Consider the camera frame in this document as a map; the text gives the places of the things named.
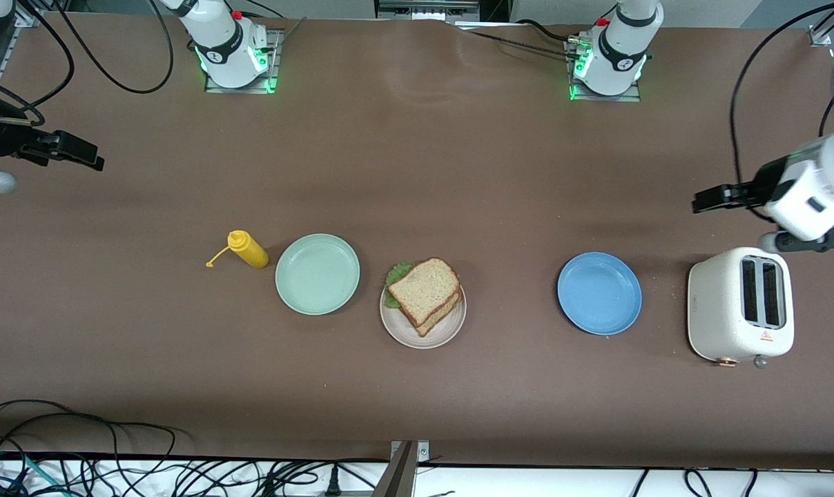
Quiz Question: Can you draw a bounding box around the aluminium profile rail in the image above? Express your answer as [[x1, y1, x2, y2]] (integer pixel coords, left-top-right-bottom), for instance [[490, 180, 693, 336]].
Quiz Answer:
[[807, 0, 834, 48]]

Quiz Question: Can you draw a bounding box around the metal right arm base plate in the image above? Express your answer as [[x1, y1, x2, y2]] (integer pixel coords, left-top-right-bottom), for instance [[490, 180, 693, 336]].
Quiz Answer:
[[204, 29, 284, 95]]

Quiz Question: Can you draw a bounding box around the black cable on table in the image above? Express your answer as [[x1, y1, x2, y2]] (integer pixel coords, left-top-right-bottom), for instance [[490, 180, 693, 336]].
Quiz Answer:
[[452, 19, 583, 59]]

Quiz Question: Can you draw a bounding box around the dark metal equipment frame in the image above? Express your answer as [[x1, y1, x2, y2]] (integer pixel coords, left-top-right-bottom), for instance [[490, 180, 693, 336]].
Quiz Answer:
[[374, 0, 481, 23]]

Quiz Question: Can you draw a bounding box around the yellow mustard squeeze bottle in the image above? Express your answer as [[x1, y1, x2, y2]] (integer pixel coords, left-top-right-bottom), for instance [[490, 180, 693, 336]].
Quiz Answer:
[[206, 230, 270, 269]]

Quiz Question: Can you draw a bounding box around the brown bread slice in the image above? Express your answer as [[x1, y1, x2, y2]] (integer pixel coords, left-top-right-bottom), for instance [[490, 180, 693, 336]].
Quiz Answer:
[[407, 290, 463, 338], [388, 257, 461, 327]]

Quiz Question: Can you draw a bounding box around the black looped floor cable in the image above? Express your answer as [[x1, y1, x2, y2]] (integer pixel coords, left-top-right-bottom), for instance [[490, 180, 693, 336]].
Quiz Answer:
[[0, 399, 177, 484]]

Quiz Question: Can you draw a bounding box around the white toaster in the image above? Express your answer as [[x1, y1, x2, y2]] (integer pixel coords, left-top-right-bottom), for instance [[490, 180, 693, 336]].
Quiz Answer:
[[687, 246, 796, 369]]

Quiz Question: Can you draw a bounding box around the beige plate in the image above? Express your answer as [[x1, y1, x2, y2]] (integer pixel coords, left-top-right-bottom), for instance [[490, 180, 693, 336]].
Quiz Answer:
[[379, 276, 467, 350]]

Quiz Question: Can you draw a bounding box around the mint green plate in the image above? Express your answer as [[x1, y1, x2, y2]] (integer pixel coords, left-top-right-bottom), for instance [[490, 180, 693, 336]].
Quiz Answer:
[[275, 233, 361, 316]]

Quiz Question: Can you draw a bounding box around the grey metal table bracket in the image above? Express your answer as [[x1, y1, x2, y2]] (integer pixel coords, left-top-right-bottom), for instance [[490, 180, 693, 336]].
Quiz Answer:
[[372, 440, 431, 497]]

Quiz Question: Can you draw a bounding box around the blue plate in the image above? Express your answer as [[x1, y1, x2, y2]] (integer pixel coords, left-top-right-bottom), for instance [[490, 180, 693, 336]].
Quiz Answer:
[[556, 251, 643, 337]]

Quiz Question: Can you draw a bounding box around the aluminium side frame rail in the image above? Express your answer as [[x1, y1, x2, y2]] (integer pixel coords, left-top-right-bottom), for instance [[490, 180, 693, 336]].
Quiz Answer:
[[0, 7, 45, 94]]

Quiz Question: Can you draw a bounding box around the green lettuce leaf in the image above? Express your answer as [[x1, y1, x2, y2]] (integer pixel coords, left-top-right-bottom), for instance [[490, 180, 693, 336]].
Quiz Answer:
[[385, 262, 418, 309]]

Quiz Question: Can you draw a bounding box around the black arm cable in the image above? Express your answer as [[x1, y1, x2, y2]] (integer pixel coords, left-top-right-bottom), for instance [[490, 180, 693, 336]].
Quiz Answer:
[[729, 0, 834, 222], [0, 0, 176, 128]]

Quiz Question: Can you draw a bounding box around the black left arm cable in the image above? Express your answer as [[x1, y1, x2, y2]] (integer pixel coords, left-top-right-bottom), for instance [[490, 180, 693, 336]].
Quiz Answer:
[[729, 0, 834, 222]]

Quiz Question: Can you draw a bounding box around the teal floor cable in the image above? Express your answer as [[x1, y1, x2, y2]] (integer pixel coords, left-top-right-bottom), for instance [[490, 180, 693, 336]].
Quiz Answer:
[[0, 449, 66, 497]]

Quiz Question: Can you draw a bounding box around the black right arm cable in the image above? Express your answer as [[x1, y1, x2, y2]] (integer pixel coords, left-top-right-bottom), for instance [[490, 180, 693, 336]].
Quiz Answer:
[[0, 0, 176, 128]]

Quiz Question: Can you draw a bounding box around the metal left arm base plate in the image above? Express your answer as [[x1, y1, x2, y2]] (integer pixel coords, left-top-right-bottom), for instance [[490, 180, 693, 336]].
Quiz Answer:
[[565, 38, 642, 103]]

